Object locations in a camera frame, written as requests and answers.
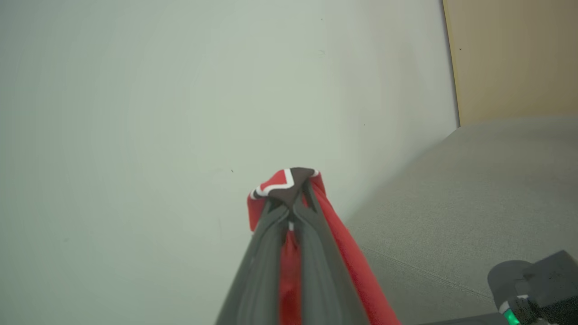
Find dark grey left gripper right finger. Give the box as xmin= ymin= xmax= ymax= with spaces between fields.
xmin=291 ymin=180 xmax=372 ymax=325

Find beige wooden panel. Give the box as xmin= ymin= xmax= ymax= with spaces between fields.
xmin=443 ymin=0 xmax=578 ymax=127

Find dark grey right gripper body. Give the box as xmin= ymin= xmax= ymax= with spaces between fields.
xmin=487 ymin=251 xmax=578 ymax=325

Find red sports shirt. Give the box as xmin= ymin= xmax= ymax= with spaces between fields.
xmin=247 ymin=167 xmax=401 ymax=325

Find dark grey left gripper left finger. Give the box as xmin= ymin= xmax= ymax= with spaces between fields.
xmin=215 ymin=201 xmax=290 ymax=325

